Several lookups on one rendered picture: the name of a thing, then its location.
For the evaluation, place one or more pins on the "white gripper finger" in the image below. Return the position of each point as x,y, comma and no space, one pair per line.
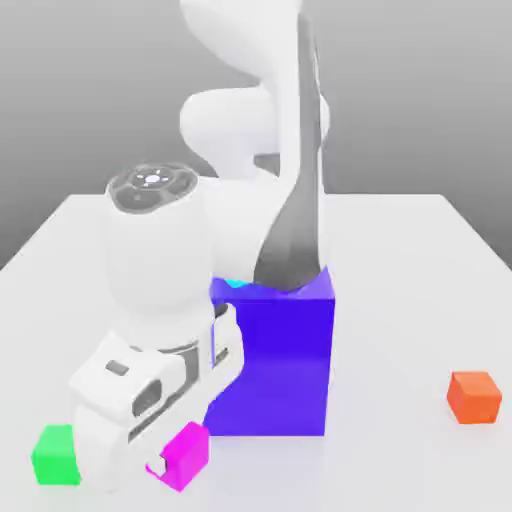
157,466

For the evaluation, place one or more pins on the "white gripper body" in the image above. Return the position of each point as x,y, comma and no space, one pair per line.
104,452

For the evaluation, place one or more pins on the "small magenta cube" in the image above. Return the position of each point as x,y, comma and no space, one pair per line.
188,456

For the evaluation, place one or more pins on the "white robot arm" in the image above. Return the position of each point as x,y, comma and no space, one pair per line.
160,256

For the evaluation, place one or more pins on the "small green cube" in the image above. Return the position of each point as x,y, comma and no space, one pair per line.
54,456

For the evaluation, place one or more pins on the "small cyan cube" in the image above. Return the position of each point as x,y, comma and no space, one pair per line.
236,283

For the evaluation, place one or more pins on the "small orange cube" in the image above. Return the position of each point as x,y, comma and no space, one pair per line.
474,398

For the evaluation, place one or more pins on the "large blue box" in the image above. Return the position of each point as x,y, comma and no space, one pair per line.
284,360

